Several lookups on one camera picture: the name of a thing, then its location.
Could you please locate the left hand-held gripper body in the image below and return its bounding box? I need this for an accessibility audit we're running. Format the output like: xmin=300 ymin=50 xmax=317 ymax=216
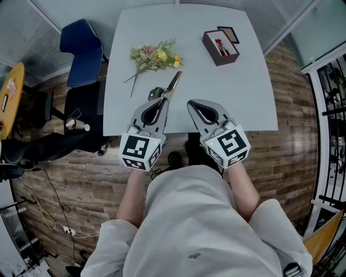
xmin=118 ymin=123 xmax=167 ymax=173

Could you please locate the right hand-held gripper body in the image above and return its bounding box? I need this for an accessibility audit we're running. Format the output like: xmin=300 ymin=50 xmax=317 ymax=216
xmin=199 ymin=118 xmax=252 ymax=170

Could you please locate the person's left forearm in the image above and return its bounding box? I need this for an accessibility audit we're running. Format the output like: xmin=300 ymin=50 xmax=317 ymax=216
xmin=116 ymin=169 xmax=148 ymax=228

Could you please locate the person's right forearm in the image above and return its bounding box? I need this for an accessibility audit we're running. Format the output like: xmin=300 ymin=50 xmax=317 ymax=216
xmin=227 ymin=164 xmax=262 ymax=224

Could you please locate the person's right leg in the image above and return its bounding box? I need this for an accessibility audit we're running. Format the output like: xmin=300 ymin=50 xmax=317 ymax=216
xmin=185 ymin=133 xmax=220 ymax=174

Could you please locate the person's leg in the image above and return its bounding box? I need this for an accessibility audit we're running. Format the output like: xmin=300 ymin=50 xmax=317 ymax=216
xmin=185 ymin=133 xmax=220 ymax=174
xmin=167 ymin=151 xmax=188 ymax=170

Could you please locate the person's left leg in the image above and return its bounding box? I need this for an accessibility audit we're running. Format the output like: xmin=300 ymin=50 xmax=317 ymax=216
xmin=167 ymin=151 xmax=188 ymax=170

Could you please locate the brown open box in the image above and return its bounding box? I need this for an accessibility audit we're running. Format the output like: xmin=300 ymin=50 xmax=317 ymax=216
xmin=202 ymin=29 xmax=241 ymax=67

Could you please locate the beige cylindrical cup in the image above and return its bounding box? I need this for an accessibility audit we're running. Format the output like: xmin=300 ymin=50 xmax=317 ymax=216
xmin=65 ymin=118 xmax=91 ymax=133

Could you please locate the yellow and pink flower bouquet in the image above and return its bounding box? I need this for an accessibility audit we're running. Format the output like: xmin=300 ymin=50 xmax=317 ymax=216
xmin=123 ymin=38 xmax=184 ymax=98

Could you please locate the brown box lid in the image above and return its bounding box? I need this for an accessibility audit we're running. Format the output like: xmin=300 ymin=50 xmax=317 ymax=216
xmin=217 ymin=25 xmax=241 ymax=45

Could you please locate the blue-backed office chair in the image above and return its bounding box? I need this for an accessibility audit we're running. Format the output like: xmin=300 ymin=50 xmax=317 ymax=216
xmin=59 ymin=18 xmax=109 ymax=157

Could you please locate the person's white shirt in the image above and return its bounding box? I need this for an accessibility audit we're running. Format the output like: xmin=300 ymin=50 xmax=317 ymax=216
xmin=81 ymin=165 xmax=314 ymax=277

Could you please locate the black armrest office chair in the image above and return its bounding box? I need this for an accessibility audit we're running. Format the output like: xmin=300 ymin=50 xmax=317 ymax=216
xmin=23 ymin=85 xmax=65 ymax=130

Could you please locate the black metal railing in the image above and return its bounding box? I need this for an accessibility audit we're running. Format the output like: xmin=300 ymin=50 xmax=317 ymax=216
xmin=302 ymin=56 xmax=346 ymax=277

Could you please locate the black mesh office chair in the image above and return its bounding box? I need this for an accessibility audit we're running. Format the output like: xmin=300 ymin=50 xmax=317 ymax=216
xmin=0 ymin=132 xmax=68 ymax=182

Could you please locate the pink white paper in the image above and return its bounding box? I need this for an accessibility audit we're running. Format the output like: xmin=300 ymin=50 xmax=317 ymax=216
xmin=6 ymin=78 xmax=18 ymax=98

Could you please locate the orange wooden board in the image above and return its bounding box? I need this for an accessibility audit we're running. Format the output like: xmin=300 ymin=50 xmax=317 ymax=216
xmin=302 ymin=209 xmax=344 ymax=266

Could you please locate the black stool base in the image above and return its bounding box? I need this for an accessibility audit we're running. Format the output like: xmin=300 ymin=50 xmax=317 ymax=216
xmin=64 ymin=250 xmax=90 ymax=277

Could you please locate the white desk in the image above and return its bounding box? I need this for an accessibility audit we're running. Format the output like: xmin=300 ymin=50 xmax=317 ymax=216
xmin=0 ymin=210 xmax=28 ymax=277

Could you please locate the black cable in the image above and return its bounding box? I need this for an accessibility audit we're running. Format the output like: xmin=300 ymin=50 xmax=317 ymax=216
xmin=40 ymin=169 xmax=76 ymax=260

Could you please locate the white cable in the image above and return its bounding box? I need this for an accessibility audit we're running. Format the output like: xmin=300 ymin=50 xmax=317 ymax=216
xmin=20 ymin=181 xmax=101 ymax=239

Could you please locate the black white striped strap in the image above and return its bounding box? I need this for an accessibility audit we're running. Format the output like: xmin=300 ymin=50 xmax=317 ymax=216
xmin=283 ymin=262 xmax=302 ymax=277

